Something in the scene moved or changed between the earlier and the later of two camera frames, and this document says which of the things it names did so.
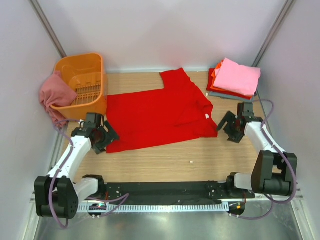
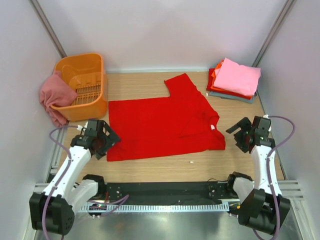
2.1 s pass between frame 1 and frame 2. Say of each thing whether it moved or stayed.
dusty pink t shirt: stayed
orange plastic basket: stayed
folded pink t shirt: stayed
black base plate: stayed
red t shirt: moved
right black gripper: moved
